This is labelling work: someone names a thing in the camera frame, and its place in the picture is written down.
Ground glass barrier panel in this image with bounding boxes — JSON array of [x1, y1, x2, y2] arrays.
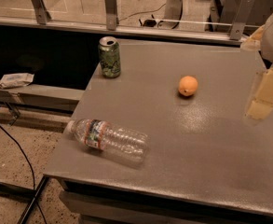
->
[[0, 0, 261, 33]]

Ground metal railing post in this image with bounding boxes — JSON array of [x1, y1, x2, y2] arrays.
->
[[229, 0, 255, 40], [104, 0, 118, 31], [31, 0, 51, 25]]

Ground black floor cable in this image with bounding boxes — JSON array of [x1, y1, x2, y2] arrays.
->
[[0, 114, 48, 224]]

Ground orange fruit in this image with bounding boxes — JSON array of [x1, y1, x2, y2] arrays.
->
[[178, 76, 198, 97]]

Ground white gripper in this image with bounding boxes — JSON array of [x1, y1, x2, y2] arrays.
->
[[240, 13, 273, 120]]

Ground metal railing post right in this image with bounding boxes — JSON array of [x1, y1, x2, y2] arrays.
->
[[229, 0, 255, 40]]

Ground grey side shelf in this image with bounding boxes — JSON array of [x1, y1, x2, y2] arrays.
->
[[0, 84, 84, 112]]

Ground green soda can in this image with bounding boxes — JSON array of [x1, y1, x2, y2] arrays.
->
[[98, 36, 121, 78]]

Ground clear plastic water bottle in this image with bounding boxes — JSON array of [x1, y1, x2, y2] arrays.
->
[[66, 119, 148, 165]]

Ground metal railing post left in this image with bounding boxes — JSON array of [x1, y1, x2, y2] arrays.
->
[[31, 0, 51, 25]]

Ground metal railing post middle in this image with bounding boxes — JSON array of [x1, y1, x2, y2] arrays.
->
[[104, 0, 118, 31]]

